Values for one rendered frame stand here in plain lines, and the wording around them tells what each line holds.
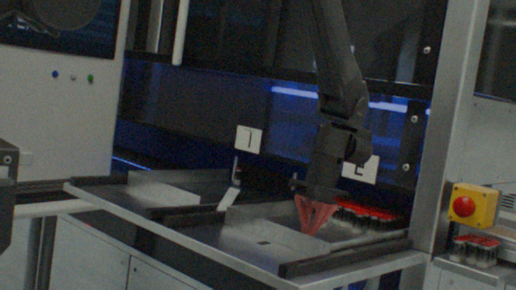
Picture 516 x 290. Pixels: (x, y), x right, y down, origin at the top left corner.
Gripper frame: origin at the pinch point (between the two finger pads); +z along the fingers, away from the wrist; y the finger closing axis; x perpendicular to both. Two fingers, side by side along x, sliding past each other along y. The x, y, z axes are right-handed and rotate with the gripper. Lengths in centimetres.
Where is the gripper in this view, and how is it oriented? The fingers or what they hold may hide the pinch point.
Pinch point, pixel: (307, 234)
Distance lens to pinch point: 105.4
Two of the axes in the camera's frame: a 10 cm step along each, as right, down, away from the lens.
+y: 6.5, 1.7, 7.4
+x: -7.2, -1.8, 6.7
